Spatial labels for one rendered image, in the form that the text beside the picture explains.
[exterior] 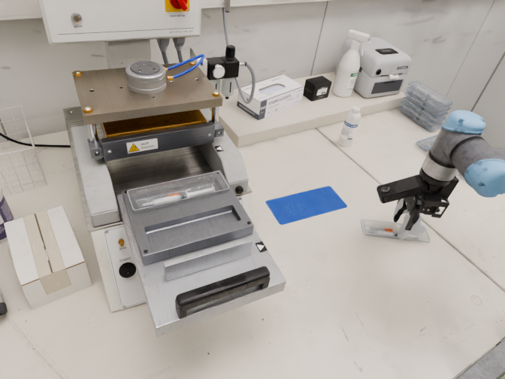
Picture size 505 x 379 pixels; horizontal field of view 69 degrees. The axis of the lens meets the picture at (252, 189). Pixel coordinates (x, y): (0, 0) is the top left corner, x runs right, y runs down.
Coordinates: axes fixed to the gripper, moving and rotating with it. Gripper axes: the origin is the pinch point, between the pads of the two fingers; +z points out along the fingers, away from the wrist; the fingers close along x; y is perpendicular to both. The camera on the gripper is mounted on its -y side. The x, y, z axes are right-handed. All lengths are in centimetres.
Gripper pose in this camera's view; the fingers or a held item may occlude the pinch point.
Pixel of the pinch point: (396, 227)
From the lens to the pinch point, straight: 109.5
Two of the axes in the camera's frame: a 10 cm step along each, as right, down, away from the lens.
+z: -1.1, 7.3, 6.7
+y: 9.9, 1.2, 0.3
